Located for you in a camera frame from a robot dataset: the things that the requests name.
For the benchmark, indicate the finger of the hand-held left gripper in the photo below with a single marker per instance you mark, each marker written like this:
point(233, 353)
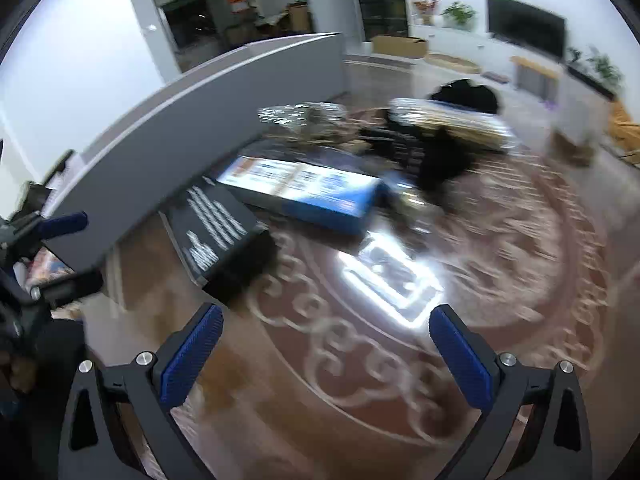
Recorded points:
point(70, 287)
point(65, 222)

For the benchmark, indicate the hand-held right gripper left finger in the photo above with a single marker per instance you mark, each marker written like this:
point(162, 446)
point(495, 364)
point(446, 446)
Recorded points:
point(195, 355)

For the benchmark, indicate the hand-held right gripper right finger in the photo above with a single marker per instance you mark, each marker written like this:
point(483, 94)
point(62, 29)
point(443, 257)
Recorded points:
point(460, 355)

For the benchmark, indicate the black printed box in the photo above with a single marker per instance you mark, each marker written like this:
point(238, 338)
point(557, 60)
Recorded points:
point(215, 225)

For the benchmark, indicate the grey sofa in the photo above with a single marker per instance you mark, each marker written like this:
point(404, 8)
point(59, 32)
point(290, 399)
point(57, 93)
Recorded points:
point(200, 110)

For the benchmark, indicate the blue printed box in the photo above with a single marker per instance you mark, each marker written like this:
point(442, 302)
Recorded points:
point(310, 200)

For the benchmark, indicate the clear packet of hair sticks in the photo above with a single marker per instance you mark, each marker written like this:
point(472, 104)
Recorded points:
point(450, 120)

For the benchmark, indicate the red window poster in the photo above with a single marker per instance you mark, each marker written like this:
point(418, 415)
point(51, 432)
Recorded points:
point(239, 1)

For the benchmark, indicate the round wooden low table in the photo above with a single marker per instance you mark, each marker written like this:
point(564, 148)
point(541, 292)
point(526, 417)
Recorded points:
point(452, 63)

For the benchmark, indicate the white television cabinet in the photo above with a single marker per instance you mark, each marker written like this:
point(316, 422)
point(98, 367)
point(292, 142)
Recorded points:
point(465, 42)

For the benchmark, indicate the large cardboard box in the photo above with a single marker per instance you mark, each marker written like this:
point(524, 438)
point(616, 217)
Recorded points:
point(400, 46)

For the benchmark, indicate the leafy potted plant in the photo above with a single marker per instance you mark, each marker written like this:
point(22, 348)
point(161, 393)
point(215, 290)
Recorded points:
point(600, 67)

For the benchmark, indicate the black television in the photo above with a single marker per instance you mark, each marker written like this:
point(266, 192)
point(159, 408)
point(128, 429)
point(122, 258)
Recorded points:
point(525, 22)

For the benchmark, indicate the green potted plant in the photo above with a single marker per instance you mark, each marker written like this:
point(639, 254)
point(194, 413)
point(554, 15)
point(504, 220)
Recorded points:
point(459, 12)

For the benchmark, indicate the vase of red flowers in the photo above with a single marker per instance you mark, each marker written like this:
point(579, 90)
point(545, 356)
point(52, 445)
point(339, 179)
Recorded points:
point(426, 7)

